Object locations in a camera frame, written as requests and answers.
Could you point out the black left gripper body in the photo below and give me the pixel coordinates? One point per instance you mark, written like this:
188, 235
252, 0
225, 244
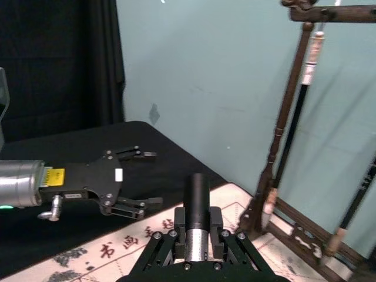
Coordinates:
91, 179

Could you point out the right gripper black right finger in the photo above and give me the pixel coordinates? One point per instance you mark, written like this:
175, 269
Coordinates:
216, 226

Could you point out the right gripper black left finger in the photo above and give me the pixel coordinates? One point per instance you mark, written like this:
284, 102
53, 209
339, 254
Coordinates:
179, 223

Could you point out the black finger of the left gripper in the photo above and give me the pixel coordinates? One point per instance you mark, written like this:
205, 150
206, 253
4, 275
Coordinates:
129, 209
129, 153

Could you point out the white felt mat with calligraphy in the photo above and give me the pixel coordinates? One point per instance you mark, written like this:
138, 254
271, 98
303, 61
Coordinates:
117, 258

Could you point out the black table cloth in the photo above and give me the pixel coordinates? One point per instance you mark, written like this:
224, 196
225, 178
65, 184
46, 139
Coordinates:
73, 235

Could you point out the black curtain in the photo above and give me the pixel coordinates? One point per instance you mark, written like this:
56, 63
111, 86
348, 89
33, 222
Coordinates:
58, 58

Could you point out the dark wooden brush rack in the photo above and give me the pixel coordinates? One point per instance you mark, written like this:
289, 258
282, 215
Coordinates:
286, 117

